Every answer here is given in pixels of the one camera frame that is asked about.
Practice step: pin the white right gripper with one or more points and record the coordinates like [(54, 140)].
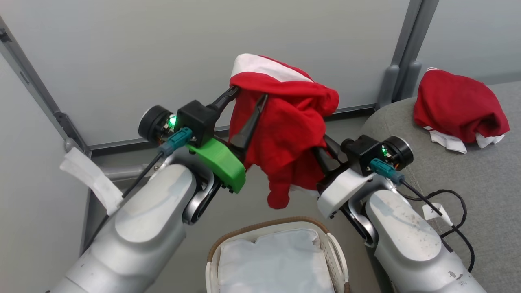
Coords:
[(346, 185)]

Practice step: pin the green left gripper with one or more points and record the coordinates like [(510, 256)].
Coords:
[(195, 118)]

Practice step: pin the red and white garment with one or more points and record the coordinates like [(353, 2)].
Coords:
[(456, 106), (293, 122)]

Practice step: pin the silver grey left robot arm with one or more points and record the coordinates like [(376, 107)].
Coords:
[(142, 228)]

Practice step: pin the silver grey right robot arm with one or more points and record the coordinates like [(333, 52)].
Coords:
[(407, 240)]

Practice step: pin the grey fabric sofa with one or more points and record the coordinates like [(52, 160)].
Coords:
[(488, 183)]

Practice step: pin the wicker rimmed white laundry basket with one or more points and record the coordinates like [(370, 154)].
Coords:
[(338, 252)]

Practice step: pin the white basket liner cloth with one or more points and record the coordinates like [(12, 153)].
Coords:
[(276, 260)]

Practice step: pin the grey partition foot bar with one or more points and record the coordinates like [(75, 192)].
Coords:
[(122, 171)]

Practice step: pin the grey partition post pair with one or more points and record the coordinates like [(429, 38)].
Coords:
[(401, 61)]

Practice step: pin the grey slanted partition post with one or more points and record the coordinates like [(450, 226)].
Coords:
[(36, 85)]

